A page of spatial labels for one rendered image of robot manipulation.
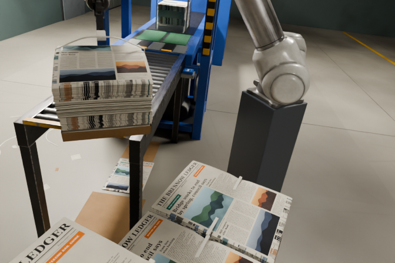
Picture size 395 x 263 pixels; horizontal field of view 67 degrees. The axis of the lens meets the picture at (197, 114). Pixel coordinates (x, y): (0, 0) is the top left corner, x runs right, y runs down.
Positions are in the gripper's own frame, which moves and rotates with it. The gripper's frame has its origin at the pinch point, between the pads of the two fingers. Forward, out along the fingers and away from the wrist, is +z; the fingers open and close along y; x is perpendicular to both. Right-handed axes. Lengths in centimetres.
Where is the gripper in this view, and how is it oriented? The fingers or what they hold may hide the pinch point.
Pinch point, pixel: (99, 15)
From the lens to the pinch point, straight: 105.7
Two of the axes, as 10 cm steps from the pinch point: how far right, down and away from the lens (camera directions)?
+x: -9.5, 0.8, -3.0
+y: -1.0, 8.4, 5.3
